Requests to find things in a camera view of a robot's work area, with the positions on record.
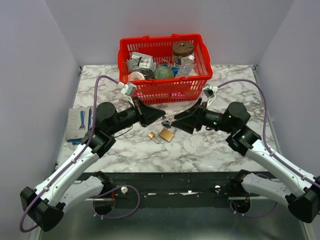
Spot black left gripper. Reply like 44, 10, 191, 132
108, 96, 166, 136

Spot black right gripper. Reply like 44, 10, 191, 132
171, 97, 235, 134

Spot keys with panda keychain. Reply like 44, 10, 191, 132
161, 120, 172, 129

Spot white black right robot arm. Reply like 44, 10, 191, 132
172, 99, 320, 223

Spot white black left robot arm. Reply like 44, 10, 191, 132
19, 97, 166, 233

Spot small brass padlock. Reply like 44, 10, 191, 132
148, 132, 161, 144

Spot large brass padlock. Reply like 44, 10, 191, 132
158, 127, 177, 142

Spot red plastic shopping basket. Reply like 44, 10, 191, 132
117, 33, 213, 104

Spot black tape roll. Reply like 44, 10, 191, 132
128, 68, 155, 82

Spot green glitter ball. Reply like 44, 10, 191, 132
153, 65, 175, 80

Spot clear plastic bottle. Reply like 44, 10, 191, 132
175, 55, 195, 78

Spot grey foil pouch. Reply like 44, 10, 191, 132
126, 51, 156, 73

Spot jar with brown lid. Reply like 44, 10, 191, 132
172, 40, 195, 67

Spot blue razor package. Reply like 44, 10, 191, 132
65, 107, 92, 144

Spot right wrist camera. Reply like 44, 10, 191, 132
202, 83, 219, 109

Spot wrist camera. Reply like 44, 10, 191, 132
202, 83, 219, 109
117, 82, 137, 106

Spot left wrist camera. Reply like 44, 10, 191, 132
117, 82, 137, 106

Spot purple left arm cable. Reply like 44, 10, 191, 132
19, 75, 123, 232

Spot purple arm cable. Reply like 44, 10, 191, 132
19, 75, 123, 232
214, 78, 320, 188

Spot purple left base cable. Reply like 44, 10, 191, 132
92, 185, 141, 221

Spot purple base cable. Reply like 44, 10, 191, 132
229, 197, 280, 219
92, 185, 141, 221

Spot black metal base rail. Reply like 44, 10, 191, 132
74, 171, 281, 209

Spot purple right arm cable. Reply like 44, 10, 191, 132
214, 78, 320, 188

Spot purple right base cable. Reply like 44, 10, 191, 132
229, 197, 280, 219

